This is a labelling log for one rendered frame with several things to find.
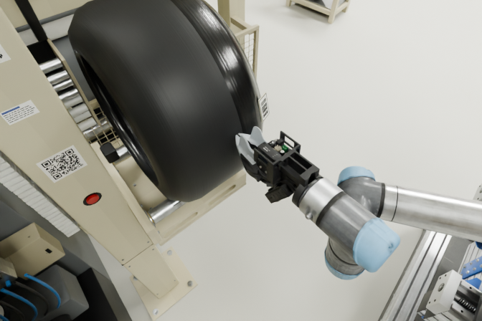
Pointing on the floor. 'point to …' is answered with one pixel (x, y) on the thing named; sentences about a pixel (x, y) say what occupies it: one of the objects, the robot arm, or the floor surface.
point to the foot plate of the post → (156, 307)
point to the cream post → (22, 145)
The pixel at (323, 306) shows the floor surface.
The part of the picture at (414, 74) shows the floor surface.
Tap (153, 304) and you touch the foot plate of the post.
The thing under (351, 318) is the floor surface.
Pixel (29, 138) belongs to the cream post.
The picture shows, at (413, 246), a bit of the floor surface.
